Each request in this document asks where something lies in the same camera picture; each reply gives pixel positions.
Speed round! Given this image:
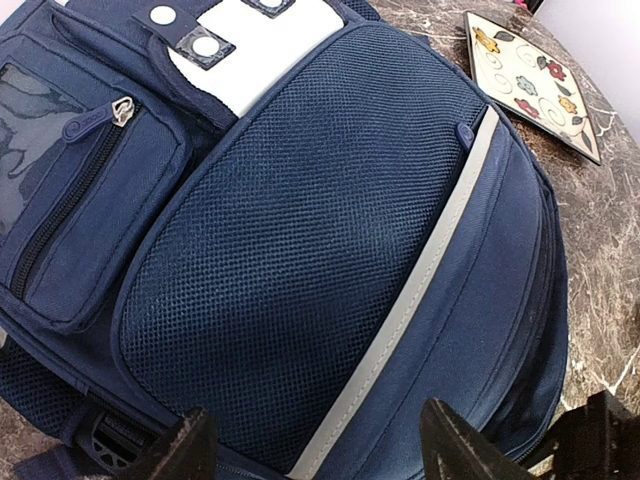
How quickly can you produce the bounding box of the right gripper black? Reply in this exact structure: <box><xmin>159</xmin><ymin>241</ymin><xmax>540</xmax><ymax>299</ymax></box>
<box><xmin>519</xmin><ymin>391</ymin><xmax>639</xmax><ymax>475</ymax></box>

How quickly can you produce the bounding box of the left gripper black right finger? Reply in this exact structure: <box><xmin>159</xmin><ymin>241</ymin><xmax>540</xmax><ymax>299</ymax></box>
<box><xmin>419</xmin><ymin>398</ymin><xmax>535</xmax><ymax>480</ymax></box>

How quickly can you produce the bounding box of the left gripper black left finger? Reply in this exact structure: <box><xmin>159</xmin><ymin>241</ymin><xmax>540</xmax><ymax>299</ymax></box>
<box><xmin>130</xmin><ymin>408</ymin><xmax>218</xmax><ymax>480</ymax></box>

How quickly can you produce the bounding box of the navy blue student backpack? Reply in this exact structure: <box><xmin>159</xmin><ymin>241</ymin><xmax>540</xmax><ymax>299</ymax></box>
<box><xmin>1</xmin><ymin>1</ymin><xmax>568</xmax><ymax>479</ymax></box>

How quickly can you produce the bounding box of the square floral ceramic plate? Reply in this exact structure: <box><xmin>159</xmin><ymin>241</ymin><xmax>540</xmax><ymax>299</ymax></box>
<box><xmin>464</xmin><ymin>11</ymin><xmax>601</xmax><ymax>165</ymax></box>

